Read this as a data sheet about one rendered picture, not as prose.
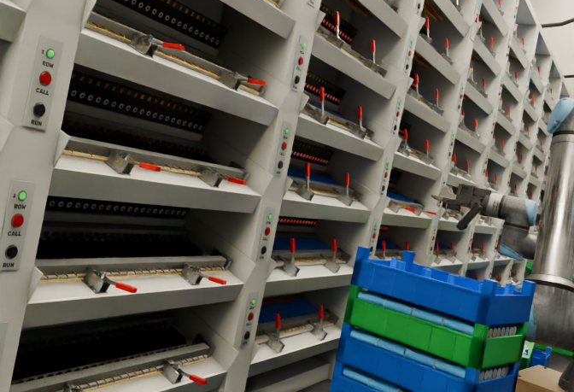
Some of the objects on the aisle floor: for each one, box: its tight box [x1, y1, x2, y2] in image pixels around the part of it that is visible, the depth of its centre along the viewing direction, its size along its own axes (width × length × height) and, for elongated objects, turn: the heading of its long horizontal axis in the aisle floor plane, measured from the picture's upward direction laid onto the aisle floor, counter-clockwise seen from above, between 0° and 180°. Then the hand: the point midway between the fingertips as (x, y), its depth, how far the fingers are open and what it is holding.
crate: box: [528, 347, 552, 368], centre depth 301 cm, size 30×20×8 cm
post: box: [163, 0, 329, 392], centre depth 160 cm, size 20×9×177 cm, turn 152°
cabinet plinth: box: [244, 357, 331, 392], centre depth 253 cm, size 16×219×5 cm, turn 62°
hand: (435, 198), depth 264 cm, fingers open, 3 cm apart
